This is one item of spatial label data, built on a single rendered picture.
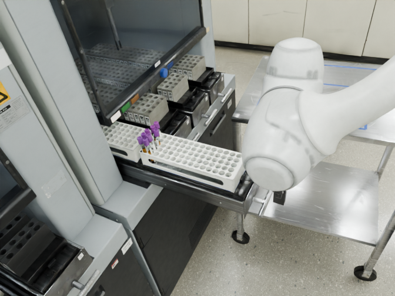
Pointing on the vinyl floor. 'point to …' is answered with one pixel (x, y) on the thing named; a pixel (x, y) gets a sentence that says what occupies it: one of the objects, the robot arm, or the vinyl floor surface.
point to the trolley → (329, 175)
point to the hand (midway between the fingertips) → (280, 193)
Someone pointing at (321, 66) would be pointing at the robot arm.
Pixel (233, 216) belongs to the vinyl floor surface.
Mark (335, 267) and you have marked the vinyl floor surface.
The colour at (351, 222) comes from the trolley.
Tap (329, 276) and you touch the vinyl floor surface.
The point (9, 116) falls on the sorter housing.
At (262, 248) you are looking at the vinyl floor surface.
